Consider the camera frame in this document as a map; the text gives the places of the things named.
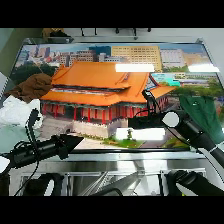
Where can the brown T-shirt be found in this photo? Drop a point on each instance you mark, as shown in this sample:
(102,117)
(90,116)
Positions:
(33,87)

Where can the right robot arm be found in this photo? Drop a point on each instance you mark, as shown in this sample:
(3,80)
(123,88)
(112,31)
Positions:
(195,131)

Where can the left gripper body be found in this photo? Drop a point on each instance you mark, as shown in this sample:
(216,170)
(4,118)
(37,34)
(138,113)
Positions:
(63,145)

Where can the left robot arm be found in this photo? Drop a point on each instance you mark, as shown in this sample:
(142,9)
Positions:
(23,152)

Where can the dark green T-shirt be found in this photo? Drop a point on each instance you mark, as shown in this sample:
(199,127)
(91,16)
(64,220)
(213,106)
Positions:
(204,111)

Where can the white garment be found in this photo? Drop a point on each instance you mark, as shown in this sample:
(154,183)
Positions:
(15,112)

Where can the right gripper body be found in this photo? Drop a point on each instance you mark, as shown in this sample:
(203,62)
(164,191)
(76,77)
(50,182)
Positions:
(145,121)

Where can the pale green garment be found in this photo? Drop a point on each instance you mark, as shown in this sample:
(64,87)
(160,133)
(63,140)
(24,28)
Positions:
(11,137)

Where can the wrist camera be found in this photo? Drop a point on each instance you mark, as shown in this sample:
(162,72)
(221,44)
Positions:
(149,96)
(32,120)

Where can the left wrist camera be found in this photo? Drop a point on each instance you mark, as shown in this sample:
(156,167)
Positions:
(32,120)

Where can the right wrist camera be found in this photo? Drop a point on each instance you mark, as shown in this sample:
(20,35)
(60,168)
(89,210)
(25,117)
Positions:
(149,96)

